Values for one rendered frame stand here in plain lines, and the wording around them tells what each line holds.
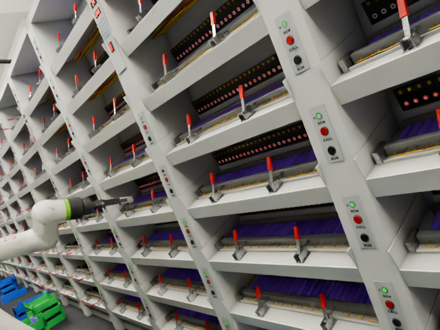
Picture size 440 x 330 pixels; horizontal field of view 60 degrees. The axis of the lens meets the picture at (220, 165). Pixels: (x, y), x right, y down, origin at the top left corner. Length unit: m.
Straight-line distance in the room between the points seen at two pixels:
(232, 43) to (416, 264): 0.63
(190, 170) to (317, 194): 0.59
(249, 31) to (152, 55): 0.59
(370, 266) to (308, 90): 0.40
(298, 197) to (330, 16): 0.41
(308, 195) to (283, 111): 0.21
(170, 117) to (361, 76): 0.78
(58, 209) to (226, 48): 1.02
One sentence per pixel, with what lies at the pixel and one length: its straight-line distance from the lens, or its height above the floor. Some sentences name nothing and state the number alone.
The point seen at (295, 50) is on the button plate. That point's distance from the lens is 0.82.
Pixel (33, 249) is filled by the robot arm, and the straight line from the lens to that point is 1.75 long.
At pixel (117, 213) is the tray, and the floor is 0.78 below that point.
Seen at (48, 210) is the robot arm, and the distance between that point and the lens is 1.66.
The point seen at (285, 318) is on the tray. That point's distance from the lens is 1.25.
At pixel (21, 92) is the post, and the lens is 2.73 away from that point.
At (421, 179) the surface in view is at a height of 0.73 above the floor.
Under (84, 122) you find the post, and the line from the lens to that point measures 2.00.
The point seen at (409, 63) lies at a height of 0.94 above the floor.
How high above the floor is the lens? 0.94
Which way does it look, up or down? 4 degrees down
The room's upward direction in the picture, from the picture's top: 22 degrees counter-clockwise
